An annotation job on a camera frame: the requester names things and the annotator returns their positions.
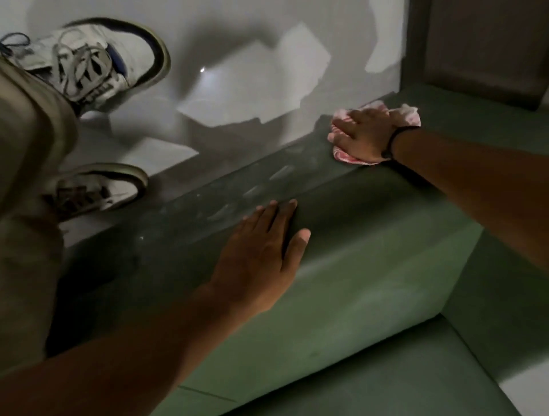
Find person's right hand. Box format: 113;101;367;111
330;107;396;164

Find person's left hand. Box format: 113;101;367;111
209;199;311;319

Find pink cleaning cloth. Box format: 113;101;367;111
327;101;422;166

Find person's left forearm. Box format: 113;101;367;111
0;283;243;416

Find person's right forearm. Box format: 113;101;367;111
391;127;549;277

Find black wristband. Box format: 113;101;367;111
381;125;421;160

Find green sofa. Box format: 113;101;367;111
46;81;549;416

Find white sneaker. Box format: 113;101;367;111
0;17;172;117
43;163;149;224

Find brown wooden panel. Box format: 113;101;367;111
402;0;549;113

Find beige trousers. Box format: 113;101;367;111
0;56;80;367

